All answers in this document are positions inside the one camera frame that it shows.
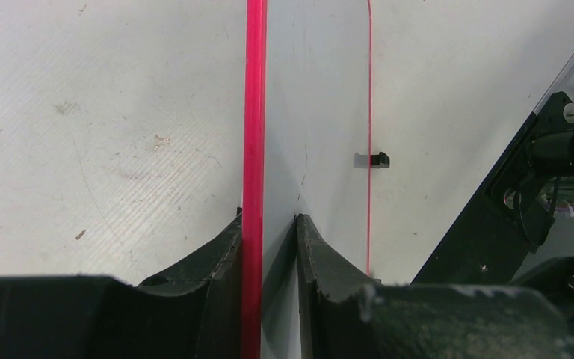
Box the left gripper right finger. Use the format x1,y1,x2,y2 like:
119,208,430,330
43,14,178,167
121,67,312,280
294,214,379,358

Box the black whiteboard clip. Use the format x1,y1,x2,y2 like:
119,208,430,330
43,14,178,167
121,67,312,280
354,152,390,169

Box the pink-framed whiteboard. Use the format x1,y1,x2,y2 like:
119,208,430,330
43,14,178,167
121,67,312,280
241,1,371,358

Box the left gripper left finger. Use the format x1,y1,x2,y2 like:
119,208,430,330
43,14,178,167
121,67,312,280
139,211,242,358

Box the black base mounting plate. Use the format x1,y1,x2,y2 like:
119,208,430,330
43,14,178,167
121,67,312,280
413,92,574,284

